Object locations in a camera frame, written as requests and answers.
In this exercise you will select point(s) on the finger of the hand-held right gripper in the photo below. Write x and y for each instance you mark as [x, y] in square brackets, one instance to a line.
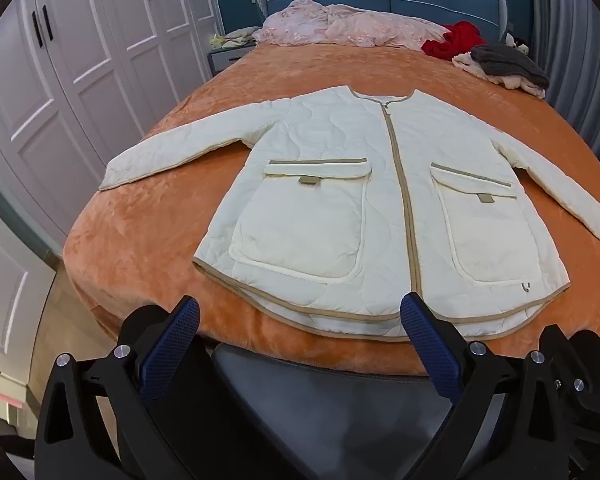
[580, 360]

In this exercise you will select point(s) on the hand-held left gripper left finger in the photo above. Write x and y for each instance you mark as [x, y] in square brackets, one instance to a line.
[172, 345]

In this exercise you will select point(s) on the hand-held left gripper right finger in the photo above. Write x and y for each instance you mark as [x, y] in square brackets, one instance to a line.
[430, 345]

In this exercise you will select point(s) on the white quilted jacket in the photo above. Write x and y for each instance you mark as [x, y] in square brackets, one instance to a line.
[330, 185]

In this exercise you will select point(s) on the bed with orange blanket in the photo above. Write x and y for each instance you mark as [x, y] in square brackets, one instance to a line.
[155, 220]

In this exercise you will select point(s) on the grey-blue curtain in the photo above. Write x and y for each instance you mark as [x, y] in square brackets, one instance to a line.
[580, 85]

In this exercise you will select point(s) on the cream garment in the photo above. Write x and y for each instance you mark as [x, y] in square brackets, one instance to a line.
[472, 65]

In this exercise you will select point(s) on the grey nightstand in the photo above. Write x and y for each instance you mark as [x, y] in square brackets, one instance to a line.
[225, 60]

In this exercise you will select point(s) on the grey knit garment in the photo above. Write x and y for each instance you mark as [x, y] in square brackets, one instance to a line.
[510, 62]

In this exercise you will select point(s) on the white wardrobe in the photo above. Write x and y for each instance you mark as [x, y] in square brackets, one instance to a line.
[80, 60]

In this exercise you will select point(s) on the red garment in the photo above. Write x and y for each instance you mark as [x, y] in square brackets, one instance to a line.
[460, 37]

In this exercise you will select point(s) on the pale yellow cloth pile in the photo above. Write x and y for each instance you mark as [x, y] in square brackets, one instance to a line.
[235, 37]

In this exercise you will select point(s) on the black and white plush toy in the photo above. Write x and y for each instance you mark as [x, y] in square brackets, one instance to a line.
[517, 42]

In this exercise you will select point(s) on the pink duvet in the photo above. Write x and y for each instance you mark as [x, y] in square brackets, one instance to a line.
[350, 27]

